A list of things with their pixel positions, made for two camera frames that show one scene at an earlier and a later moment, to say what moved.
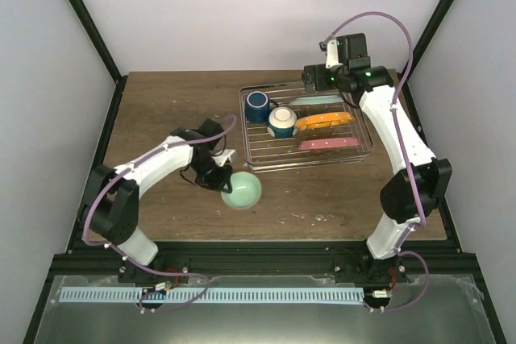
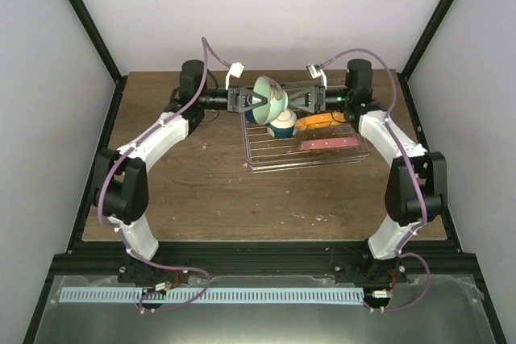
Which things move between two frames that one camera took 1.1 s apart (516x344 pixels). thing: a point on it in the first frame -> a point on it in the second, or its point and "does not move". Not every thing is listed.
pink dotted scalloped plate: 336,142 does not move
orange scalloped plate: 323,120 does not move
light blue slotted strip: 98,296 does not move
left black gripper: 221,181 -> 231,106
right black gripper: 309,81 -> 317,100
